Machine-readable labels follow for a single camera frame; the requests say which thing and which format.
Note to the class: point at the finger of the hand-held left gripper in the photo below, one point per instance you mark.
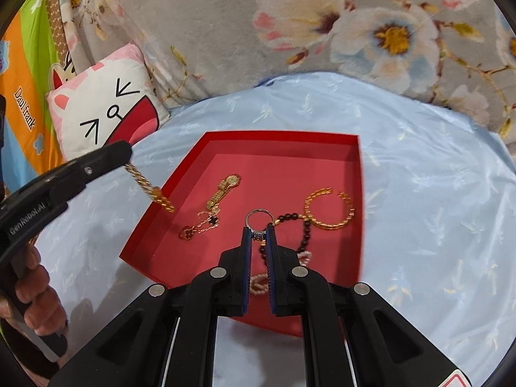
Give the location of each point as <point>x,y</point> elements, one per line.
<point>105,161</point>

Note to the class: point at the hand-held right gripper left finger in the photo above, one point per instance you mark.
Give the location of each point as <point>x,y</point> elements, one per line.
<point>246,270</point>

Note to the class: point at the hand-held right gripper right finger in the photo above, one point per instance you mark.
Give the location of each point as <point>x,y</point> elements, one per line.
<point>272,270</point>

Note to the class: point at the gold wrist watch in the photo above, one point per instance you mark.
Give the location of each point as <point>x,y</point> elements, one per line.
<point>219,197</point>

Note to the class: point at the red cardboard box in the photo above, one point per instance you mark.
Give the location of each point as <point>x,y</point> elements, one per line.
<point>262,169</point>

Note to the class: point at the person's left hand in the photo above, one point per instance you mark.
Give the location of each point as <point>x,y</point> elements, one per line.
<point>40,290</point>

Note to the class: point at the cartoon cat face pillow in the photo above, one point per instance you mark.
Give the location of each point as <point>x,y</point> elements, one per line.
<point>100,100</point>

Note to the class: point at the colourful cartoon bed sheet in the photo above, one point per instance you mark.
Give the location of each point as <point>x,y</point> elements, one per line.
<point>24,68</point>

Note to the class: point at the light blue patterned sheet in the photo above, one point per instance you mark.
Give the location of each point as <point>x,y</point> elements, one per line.
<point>423,209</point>

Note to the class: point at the grey floral blanket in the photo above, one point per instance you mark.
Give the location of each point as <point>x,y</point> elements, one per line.
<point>225,28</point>

